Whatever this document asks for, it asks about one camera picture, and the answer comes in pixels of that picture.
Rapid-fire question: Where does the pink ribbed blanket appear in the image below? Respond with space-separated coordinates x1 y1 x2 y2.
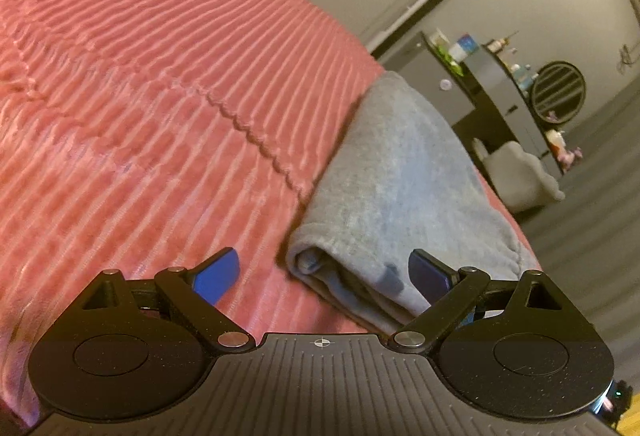
0 0 538 427

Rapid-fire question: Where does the pink toy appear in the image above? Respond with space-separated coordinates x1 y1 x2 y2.
547 128 583 174

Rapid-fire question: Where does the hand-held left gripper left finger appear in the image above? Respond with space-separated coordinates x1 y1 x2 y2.
82 247 253 356

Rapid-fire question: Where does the white armchair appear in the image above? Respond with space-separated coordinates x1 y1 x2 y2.
472 138 566 211

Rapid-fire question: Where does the round mirror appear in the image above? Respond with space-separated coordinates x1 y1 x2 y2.
531 60 587 125

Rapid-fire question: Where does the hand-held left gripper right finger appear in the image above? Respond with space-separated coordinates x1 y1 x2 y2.
392 249 556 356

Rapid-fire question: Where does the black dresser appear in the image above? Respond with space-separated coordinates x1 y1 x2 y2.
420 30 566 177

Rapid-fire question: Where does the green packet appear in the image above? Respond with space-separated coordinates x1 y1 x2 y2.
430 43 466 76

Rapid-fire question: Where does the blue and white tissue box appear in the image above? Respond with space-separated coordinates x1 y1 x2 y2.
447 33 478 62

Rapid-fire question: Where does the grey towel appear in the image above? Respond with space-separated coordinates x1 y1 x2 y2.
285 70 540 334

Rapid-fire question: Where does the white tv cabinet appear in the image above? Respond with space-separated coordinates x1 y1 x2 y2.
360 0 476 61

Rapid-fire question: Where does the cluster of cosmetic bottles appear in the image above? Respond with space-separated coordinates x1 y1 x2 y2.
487 36 540 92

